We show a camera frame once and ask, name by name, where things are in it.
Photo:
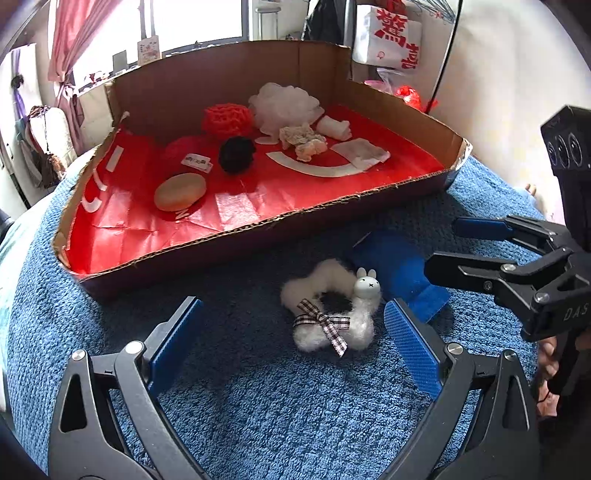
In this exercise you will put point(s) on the pink printed card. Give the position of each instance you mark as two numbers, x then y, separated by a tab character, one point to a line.
148	50

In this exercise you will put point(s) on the white red-printed shopping bag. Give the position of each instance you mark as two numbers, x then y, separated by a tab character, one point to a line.
388	34

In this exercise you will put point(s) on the small grey box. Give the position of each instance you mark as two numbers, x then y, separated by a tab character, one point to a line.
119	60

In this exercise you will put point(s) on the red knitted pouch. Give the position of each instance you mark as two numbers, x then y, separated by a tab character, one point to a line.
182	148

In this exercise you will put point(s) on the beige cloth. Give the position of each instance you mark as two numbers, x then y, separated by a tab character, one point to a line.
362	154

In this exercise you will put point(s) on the white fluffy bunny scrunchie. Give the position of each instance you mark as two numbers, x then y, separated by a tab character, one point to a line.
358	318

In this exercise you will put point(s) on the window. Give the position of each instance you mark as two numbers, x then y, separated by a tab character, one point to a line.
203	18

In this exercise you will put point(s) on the purple scarf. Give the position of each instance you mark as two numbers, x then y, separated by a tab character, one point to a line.
17	74

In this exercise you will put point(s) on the beige woven bag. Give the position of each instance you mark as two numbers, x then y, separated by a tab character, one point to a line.
48	138

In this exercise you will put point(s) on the pink plastic bag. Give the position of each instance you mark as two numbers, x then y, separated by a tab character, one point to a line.
376	84

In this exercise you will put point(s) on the white wardrobe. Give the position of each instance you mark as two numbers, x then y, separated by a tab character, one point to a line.
34	78

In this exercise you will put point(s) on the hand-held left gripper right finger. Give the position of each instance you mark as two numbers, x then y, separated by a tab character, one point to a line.
413	341

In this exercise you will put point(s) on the pink curtain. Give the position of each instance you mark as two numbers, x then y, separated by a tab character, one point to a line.
69	41

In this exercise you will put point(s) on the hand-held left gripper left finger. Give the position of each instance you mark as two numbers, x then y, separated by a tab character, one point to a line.
178	341

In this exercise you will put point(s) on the beige lace crochet scrunchie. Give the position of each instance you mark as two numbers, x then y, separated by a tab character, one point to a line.
298	134

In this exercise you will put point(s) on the cream chunky crochet scrunchie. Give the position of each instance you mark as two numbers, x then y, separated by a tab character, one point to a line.
311	150

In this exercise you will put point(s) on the blue textured blanket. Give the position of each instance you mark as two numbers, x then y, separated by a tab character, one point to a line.
277	415

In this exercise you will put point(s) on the beige bun-shaped squishy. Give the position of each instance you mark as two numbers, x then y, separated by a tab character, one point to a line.
179	191

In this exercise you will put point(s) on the white cloth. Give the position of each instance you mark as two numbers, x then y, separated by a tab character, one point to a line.
334	127

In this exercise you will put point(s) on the black yarn ball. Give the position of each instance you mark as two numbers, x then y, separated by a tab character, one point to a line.
236	154

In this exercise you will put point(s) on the red crochet ball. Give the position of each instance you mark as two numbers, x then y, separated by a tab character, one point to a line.
226	120

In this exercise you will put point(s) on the red-lined cardboard box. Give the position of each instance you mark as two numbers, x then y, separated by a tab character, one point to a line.
258	198

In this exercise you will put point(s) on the red plastic bag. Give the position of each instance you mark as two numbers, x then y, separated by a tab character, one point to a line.
408	97

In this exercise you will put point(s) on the black clothes rack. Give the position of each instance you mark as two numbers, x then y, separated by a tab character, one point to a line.
448	55

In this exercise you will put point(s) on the white mesh bath pouf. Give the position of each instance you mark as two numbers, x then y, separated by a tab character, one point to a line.
281	104

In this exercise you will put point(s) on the person's right hand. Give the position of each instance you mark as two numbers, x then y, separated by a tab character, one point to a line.
548	357

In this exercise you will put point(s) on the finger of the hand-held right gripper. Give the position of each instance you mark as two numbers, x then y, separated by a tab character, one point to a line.
461	270
480	227

